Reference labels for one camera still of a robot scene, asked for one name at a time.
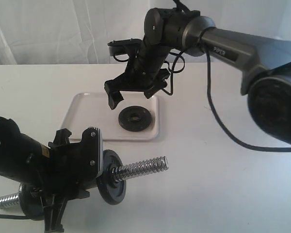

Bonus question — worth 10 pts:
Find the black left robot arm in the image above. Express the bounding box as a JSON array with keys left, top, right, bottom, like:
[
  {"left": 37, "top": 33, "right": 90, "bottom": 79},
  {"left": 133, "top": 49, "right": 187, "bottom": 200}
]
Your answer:
[{"left": 0, "top": 117, "right": 102, "bottom": 233}]

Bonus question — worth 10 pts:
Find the white rectangular tray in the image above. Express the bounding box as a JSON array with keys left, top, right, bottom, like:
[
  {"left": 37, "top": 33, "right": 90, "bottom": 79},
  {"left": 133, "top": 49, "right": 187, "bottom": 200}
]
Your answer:
[{"left": 62, "top": 92, "right": 160, "bottom": 141}]

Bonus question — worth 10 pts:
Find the chrome threaded dumbbell bar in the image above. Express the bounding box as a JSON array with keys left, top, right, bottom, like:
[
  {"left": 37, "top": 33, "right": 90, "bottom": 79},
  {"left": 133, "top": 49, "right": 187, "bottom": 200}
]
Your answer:
[{"left": 0, "top": 156, "right": 169, "bottom": 209}]

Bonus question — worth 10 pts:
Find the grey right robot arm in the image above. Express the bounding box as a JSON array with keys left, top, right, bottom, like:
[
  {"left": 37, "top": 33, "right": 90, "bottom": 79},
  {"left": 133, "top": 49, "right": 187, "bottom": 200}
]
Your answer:
[{"left": 104, "top": 4, "right": 291, "bottom": 152}]

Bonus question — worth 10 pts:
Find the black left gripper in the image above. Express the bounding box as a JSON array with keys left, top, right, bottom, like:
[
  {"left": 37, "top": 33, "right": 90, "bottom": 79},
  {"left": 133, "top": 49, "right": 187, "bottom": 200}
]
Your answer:
[{"left": 26, "top": 129, "right": 97, "bottom": 231}]

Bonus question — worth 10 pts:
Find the mounted black weight plate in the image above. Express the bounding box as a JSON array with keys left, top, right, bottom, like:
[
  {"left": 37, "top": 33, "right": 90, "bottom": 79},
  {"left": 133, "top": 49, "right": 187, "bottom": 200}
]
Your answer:
[
  {"left": 18, "top": 183, "right": 44, "bottom": 221},
  {"left": 97, "top": 150, "right": 127, "bottom": 205}
]

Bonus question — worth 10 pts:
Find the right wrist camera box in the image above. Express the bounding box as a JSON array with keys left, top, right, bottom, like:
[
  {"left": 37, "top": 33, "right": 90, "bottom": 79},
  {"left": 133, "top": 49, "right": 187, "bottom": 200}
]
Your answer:
[{"left": 107, "top": 38, "right": 142, "bottom": 56}]

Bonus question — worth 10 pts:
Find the white backdrop curtain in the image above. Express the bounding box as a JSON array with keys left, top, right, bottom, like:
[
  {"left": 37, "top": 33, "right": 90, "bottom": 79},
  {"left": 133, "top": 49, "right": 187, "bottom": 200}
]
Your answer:
[{"left": 0, "top": 0, "right": 291, "bottom": 65}]

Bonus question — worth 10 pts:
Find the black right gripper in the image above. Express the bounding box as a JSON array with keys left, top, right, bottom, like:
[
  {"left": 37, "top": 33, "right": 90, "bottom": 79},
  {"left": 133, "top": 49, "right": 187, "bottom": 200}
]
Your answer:
[{"left": 104, "top": 40, "right": 170, "bottom": 110}]

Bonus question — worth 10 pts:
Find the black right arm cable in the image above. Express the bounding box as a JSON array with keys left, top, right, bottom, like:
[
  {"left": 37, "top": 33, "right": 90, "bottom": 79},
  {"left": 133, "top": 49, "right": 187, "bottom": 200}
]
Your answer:
[{"left": 113, "top": 43, "right": 291, "bottom": 153}]

